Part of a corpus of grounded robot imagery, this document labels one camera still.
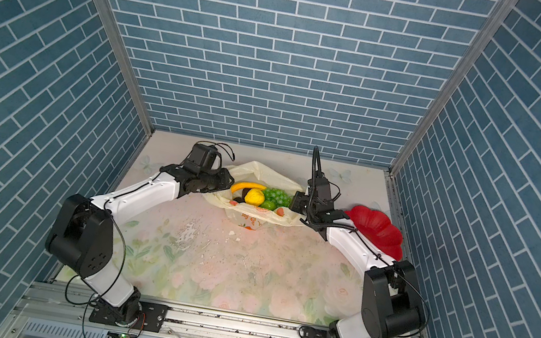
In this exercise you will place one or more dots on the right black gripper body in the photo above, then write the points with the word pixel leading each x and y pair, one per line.
pixel 302 206

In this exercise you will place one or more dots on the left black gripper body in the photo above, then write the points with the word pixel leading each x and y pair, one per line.
pixel 211 181

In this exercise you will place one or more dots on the red flower-shaped plastic plate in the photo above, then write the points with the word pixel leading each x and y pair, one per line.
pixel 377 227

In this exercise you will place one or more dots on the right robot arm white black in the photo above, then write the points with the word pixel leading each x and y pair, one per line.
pixel 392 305

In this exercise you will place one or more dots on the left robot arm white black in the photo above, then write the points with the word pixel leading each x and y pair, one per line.
pixel 83 233

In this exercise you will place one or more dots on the green grape bunch toy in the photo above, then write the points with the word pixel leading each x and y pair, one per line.
pixel 280 198

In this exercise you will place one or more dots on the yellow banana toy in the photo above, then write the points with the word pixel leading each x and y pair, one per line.
pixel 245 185

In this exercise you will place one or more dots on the green lime toy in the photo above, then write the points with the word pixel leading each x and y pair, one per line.
pixel 269 205

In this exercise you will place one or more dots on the yellow lemon toy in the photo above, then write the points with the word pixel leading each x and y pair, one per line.
pixel 255 197

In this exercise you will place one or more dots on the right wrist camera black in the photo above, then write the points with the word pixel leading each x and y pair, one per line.
pixel 320 189

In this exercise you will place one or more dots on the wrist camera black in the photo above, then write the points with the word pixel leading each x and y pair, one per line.
pixel 203 158
pixel 320 189

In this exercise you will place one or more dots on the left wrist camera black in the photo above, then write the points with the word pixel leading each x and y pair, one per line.
pixel 203 158

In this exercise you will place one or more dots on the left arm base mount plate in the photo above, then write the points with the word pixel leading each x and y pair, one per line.
pixel 136 314

